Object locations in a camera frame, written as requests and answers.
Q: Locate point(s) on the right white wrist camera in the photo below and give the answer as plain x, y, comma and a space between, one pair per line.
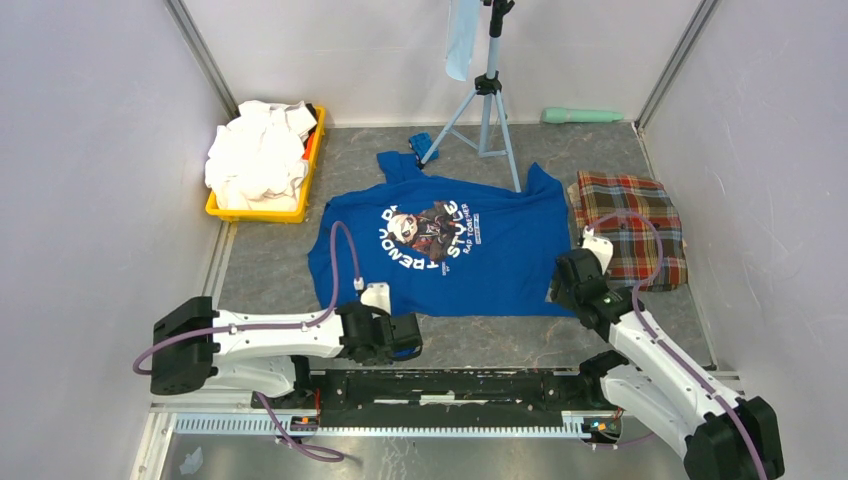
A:
600, 246

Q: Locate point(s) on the white crumpled garment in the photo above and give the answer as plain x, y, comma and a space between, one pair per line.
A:
258, 152

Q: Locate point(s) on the folded plaid shirt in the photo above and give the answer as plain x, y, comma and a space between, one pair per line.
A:
636, 214

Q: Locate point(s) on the orange garment in tray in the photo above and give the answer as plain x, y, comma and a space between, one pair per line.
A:
308, 148

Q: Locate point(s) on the yellow plastic tray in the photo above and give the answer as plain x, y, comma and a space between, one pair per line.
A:
291, 205

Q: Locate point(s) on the light blue music stand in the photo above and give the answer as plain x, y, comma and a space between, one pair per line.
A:
494, 135

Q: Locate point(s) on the mint green cylinder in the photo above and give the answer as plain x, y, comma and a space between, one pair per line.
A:
561, 115

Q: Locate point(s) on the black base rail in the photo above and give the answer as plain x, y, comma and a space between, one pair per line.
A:
453, 398

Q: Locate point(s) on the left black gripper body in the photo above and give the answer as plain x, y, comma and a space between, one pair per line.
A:
383, 358

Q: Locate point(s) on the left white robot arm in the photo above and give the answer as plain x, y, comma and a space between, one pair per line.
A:
196, 345

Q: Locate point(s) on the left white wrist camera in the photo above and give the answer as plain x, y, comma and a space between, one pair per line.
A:
374, 294

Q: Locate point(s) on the small blue object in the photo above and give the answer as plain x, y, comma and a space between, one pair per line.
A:
420, 144

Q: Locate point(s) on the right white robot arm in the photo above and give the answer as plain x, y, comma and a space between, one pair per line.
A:
717, 433

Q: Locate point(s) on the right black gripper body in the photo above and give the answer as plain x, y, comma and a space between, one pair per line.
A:
562, 294

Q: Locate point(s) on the blue printed t-shirt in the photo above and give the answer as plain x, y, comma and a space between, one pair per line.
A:
446, 247

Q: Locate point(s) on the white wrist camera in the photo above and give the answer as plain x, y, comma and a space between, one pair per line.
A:
600, 246
374, 294

